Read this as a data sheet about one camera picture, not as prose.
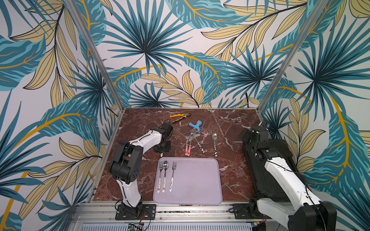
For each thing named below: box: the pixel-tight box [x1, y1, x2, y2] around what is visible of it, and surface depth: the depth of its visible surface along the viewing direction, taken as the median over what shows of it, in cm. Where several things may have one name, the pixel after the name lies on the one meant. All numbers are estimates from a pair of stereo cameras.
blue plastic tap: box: [188, 120, 203, 132], surface depth 109 cm
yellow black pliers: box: [169, 112, 192, 124], surface depth 116 cm
